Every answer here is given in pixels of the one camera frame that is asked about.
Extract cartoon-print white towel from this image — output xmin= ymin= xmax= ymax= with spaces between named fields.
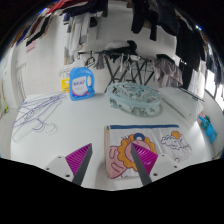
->
xmin=104 ymin=124 xmax=193 ymax=180

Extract folding clothes drying rack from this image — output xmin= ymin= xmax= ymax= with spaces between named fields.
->
xmin=78 ymin=49 xmax=158 ymax=88

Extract yellow small box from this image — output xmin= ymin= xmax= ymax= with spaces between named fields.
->
xmin=61 ymin=78 xmax=71 ymax=94

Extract turquoise plastic clips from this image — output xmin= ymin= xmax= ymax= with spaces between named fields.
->
xmin=198 ymin=113 xmax=218 ymax=144

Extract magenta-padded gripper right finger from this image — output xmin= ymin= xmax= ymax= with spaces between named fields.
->
xmin=130 ymin=143 xmax=183 ymax=186

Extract blue detergent bottle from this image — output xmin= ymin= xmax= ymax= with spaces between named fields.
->
xmin=68 ymin=66 xmax=96 ymax=102

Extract purple wire clothes hangers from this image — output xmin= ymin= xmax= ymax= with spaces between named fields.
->
xmin=11 ymin=92 xmax=68 ymax=143

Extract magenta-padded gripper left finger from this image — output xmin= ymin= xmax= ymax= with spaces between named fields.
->
xmin=43 ymin=143 xmax=93 ymax=187

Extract hanging dark clothes row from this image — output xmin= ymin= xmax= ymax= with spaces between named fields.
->
xmin=13 ymin=0 xmax=224 ymax=91

